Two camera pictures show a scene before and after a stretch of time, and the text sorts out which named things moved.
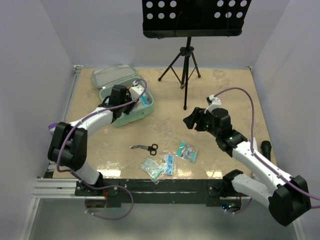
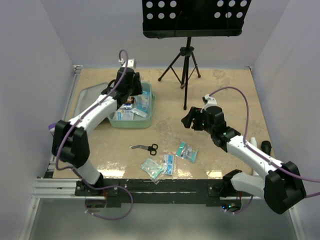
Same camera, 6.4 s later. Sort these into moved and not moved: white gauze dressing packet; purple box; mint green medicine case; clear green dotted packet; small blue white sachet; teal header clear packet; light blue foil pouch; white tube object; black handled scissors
Moved: light blue foil pouch; mint green medicine case; white gauze dressing packet
Not moved: purple box; teal header clear packet; white tube object; small blue white sachet; black handled scissors; clear green dotted packet
